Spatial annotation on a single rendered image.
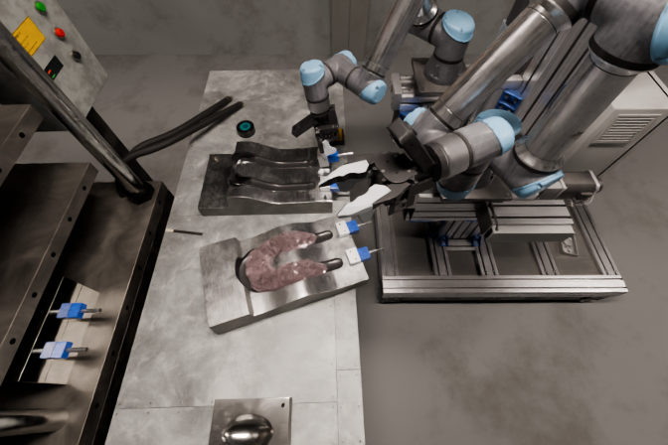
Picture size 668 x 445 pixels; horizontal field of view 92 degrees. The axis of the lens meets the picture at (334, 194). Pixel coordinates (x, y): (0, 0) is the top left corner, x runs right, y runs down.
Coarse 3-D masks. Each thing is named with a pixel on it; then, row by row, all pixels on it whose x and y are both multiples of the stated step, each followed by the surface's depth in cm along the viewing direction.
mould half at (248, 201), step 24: (240, 144) 126; (216, 168) 129; (240, 168) 120; (264, 168) 123; (312, 168) 125; (216, 192) 123; (240, 192) 114; (264, 192) 118; (288, 192) 120; (312, 192) 119
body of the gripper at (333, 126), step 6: (330, 108) 109; (312, 114) 107; (318, 114) 106; (324, 114) 106; (330, 114) 108; (324, 120) 110; (330, 120) 110; (336, 120) 110; (318, 126) 112; (324, 126) 111; (330, 126) 111; (336, 126) 110; (318, 132) 111; (324, 132) 111; (330, 132) 113; (336, 132) 113; (324, 138) 115; (330, 138) 115; (336, 138) 113
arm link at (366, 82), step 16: (400, 0) 85; (416, 0) 84; (400, 16) 86; (416, 16) 88; (384, 32) 89; (400, 32) 88; (384, 48) 90; (368, 64) 94; (384, 64) 92; (352, 80) 97; (368, 80) 95; (368, 96) 96
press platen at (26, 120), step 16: (0, 112) 85; (16, 112) 85; (32, 112) 87; (0, 128) 82; (16, 128) 83; (32, 128) 87; (0, 144) 79; (16, 144) 83; (0, 160) 79; (16, 160) 83; (0, 176) 78
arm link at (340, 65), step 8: (336, 56) 101; (344, 56) 101; (352, 56) 102; (328, 64) 99; (336, 64) 100; (344, 64) 99; (352, 64) 99; (336, 72) 100; (344, 72) 99; (336, 80) 102; (344, 80) 99
